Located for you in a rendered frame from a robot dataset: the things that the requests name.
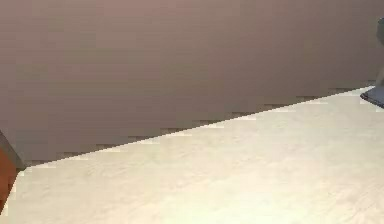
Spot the orange brown wooden cabinet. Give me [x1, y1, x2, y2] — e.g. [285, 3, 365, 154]
[0, 131, 26, 214]

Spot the grey floor lamp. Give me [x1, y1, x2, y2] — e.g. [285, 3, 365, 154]
[359, 16, 384, 110]

